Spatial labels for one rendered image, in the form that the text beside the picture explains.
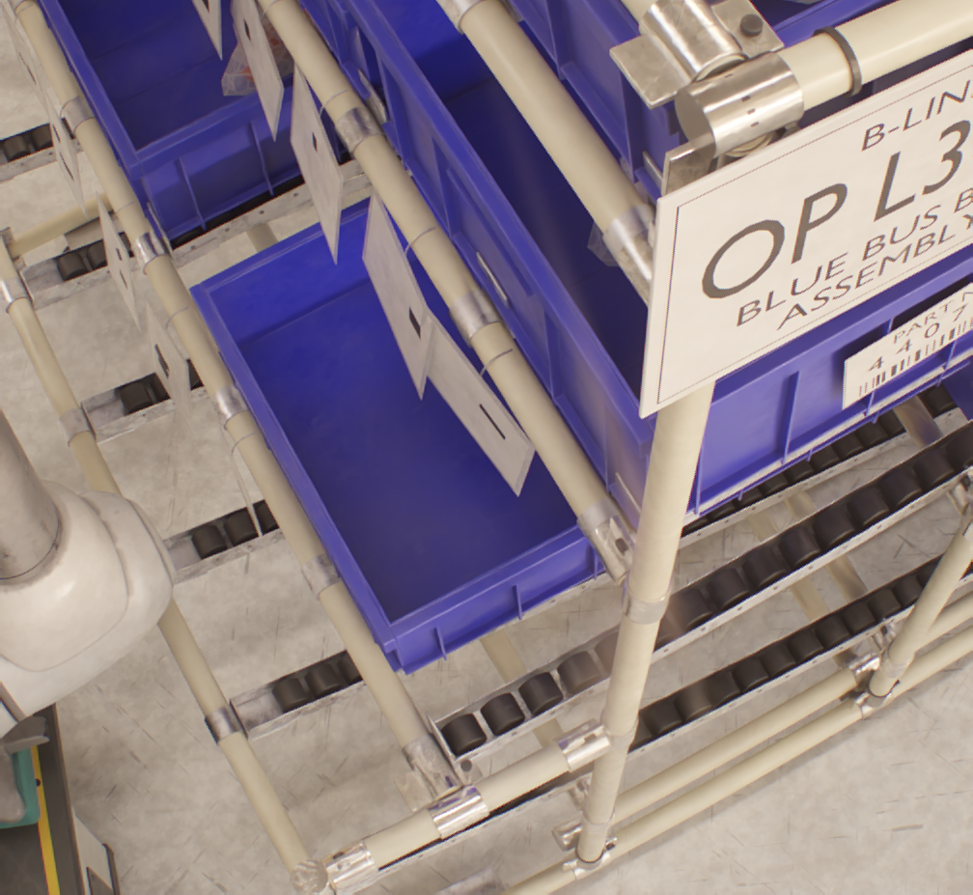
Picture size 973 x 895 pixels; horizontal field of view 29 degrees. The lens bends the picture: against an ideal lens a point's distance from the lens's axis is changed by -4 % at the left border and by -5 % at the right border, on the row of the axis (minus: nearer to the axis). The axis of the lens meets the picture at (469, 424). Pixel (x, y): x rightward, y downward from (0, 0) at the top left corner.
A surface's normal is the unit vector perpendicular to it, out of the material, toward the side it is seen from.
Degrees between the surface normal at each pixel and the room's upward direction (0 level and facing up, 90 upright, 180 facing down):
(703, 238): 90
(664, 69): 0
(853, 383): 90
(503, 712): 3
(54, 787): 0
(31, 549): 80
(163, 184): 90
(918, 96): 90
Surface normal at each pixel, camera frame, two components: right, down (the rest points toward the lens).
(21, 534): 0.69, 0.56
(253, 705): 0.15, -0.50
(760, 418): 0.47, 0.79
